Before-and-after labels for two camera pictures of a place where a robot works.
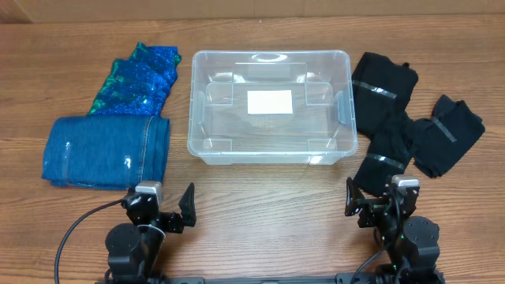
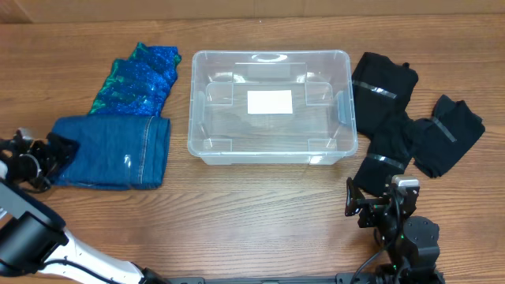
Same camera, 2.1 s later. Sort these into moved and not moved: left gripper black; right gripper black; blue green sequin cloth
Moved: left gripper black
Not moved: right gripper black; blue green sequin cloth
